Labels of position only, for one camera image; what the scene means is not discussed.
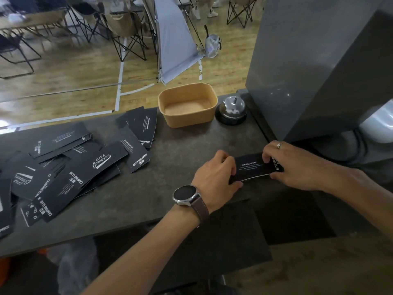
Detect person's left hand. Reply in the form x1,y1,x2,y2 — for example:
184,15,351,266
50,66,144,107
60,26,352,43
190,150,244,213

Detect person's right hand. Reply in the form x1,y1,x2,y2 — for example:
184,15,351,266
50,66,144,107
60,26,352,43
262,141,335,192

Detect black printed cup sleeve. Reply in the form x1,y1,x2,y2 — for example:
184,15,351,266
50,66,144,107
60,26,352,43
228,152,285,185

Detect person's left forearm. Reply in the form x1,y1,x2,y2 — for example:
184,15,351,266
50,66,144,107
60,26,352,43
80,205,201,295

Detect person's right forearm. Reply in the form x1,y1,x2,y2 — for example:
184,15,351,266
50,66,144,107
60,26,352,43
326,168,393,241

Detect silver call bell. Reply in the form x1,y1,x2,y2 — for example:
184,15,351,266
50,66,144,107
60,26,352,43
215,95,247,126

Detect tan rectangular tray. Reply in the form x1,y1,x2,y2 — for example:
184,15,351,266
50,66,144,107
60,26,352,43
157,82,219,129

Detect white rounded appliance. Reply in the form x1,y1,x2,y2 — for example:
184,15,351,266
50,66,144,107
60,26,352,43
359,99,393,144

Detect large grey metal machine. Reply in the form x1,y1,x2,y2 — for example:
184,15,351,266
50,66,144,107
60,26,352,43
245,0,393,144

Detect clear plastic bag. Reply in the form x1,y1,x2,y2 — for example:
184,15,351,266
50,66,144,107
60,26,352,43
204,25,222,59

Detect grey fabric tent panel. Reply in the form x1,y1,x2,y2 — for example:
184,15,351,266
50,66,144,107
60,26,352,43
153,0,206,85

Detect pile of black paper sleeves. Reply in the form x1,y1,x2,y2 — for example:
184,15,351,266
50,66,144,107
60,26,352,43
0,106,158,241

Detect tan folding camp chair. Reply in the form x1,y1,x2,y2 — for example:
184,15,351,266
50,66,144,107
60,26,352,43
227,0,259,28
100,10,148,62

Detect white plastic bag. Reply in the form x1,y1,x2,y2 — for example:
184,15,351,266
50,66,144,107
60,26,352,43
45,238,100,295

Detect black folding camp chair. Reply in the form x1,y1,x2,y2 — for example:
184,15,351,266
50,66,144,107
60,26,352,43
65,0,109,44

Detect wooden folding table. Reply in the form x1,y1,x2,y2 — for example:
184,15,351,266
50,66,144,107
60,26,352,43
0,10,69,39

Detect silver wristwatch with brown strap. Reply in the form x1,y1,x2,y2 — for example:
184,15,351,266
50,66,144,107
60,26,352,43
172,184,210,228

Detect black cables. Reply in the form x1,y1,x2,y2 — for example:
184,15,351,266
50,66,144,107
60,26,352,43
302,128,370,166

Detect black metal frame chair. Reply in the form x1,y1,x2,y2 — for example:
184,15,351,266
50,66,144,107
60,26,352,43
0,32,42,79

